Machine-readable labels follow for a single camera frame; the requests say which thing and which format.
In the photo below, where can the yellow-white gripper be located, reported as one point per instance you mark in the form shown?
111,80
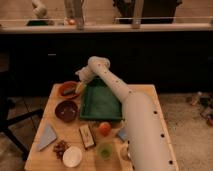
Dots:
80,87

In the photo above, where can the green pepper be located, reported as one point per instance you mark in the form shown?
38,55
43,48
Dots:
69,90

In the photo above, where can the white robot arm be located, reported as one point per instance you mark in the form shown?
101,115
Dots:
147,140

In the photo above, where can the green plastic tray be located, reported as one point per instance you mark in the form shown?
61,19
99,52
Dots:
99,103

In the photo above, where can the orange plate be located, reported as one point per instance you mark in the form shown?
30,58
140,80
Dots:
66,85

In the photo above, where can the dark red bowl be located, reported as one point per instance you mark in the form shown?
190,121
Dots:
66,111

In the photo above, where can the orange peach fruit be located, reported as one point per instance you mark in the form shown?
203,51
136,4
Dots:
104,128

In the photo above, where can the brown rectangular box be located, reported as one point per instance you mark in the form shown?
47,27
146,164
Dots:
87,136

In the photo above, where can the wooden table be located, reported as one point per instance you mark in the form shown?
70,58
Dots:
46,159

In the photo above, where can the blue triangular cloth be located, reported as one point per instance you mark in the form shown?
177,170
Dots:
48,136

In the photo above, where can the blue sponge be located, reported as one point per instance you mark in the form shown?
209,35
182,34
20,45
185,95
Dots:
122,134

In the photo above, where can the green cup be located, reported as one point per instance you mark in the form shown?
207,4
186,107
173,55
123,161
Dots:
104,151

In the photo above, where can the metal measuring cup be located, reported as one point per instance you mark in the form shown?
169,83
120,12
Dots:
125,153

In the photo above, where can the dark counter cabinet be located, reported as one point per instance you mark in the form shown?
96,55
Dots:
173,61

